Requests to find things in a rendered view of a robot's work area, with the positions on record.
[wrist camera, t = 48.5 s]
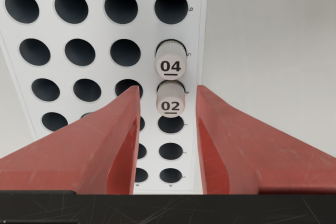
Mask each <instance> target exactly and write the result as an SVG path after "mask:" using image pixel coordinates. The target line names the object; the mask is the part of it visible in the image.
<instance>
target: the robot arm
mask: <svg viewBox="0 0 336 224"><path fill-rule="evenodd" d="M195 118H196V136H197V150H198V158H199V167H200V175H201V184H202V192H203V194H133V193H134V184H135V176H136V167H137V159H138V150H139V136H140V119H141V104H140V90H139V86H138V85H133V86H131V87H130V88H128V89H127V90H126V91H124V92H123V93H122V94H120V95H119V96H118V97H116V98H115V99H114V100H112V101H111V102H110V103H108V104H107V105H106V106H104V107H102V108H101V109H99V110H97V111H95V112H93V113H91V114H89V115H87V116H85V117H83V118H81V119H79V120H77V121H75V122H73V123H71V124H69V125H67V126H64V127H62V128H60V129H58V130H56V131H54V132H52V133H50V134H48V135H46V136H44V137H42V138H40V139H38V140H36V141H34V142H32V143H30V144H28V145H26V146H24V147H22V148H20V149H18V150H16V151H14V152H12V153H10V154H8V155H6V156H4V157H2V158H0V224H336V157H333V156H331V155H329V154H327V153H325V152H323V151H321V150H319V149H317V148H315V147H313V146H311V145H309V144H307V143H305V142H303V141H301V140H299V139H297V138H295V137H293V136H291V135H289V134H287V133H285V132H283V131H281V130H279V129H277V128H275V127H273V126H271V125H269V124H267V123H265V122H263V121H261V120H259V119H257V118H255V117H253V116H251V115H249V114H246V113H244V112H242V111H240V110H238V109H236V108H235V107H233V106H231V105H230V104H228V103H227V102H226V101H224V100H223V99H222V98H220V97H219V96H218V95H216V94H215V93H214V92H212V91H211V90H210V89H208V88H207V87H206V86H204V85H198V86H197V90H196V105H195Z"/></svg>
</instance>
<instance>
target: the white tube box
mask: <svg viewBox="0 0 336 224"><path fill-rule="evenodd" d="M207 6H208V0H0V47H1V50H2V52H3V55H4V58H5V61H6V64H7V67H8V69H9V72H10V75H11V78H12V81H13V84H14V86H15V89H16V92H17V95H18V98H19V101H20V103H21V106H22V109H23V112H24V115H25V118H26V120H27V123H28V126H29V129H30V132H31V135H32V137H33V140H34V142H35V141H37V140H39V139H41V138H43V137H45V136H47V135H49V134H51V133H53V132H55V131H57V130H59V129H61V128H63V127H65V126H67V125H69V124H71V123H73V122H75V121H77V120H79V119H81V118H82V117H83V116H84V114H86V113H93V112H95V111H97V110H99V109H101V108H103V107H104V106H106V105H107V104H109V103H110V102H111V101H113V100H114V99H115V98H117V97H118V96H119V95H120V94H122V93H123V92H124V91H126V90H127V89H128V88H130V87H131V86H139V96H140V128H139V145H138V155H137V164H136V172H135V181H134V189H133V192H134V193H193V192H194V184H195V170H196V157H197V127H196V97H197V86H198V85H202V74H203V60H204V47H205V33H206V19H207ZM169 39H174V40H177V41H179V42H181V43H182V44H183V45H184V49H185V54H186V65H187V67H186V70H185V72H184V74H183V76H181V77H180V78H178V79H175V80H177V81H179V82H181V83H182V84H183V89H184V93H185V109H184V111H183V112H182V113H181V114H180V115H179V116H176V117H171V118H170V117H165V116H163V115H161V114H160V113H159V112H158V110H157V106H156V102H157V92H158V89H159V85H160V83H161V82H163V81H165V80H167V79H164V78H162V77H161V76H159V74H157V72H156V69H155V61H156V53H157V50H158V48H159V44H160V43H161V42H163V41H165V40H169Z"/></svg>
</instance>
